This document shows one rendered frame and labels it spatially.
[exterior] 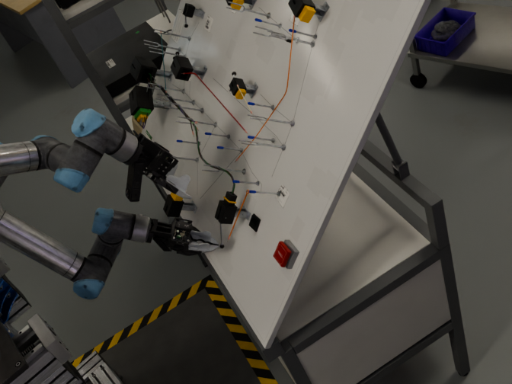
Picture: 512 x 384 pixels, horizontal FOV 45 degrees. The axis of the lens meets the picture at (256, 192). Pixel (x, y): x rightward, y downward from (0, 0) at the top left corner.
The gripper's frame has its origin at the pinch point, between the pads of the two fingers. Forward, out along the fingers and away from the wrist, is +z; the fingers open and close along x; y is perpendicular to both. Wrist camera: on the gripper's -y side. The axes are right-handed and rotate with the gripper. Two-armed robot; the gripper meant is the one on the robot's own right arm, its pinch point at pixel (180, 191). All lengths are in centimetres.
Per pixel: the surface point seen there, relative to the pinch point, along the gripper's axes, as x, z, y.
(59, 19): 89, -26, 15
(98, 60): 121, 7, 9
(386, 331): -28, 75, 1
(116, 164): 223, 97, -45
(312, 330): -27, 47, -10
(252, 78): 18.1, 7.9, 37.7
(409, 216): -15, 64, 34
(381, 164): -10, 45, 41
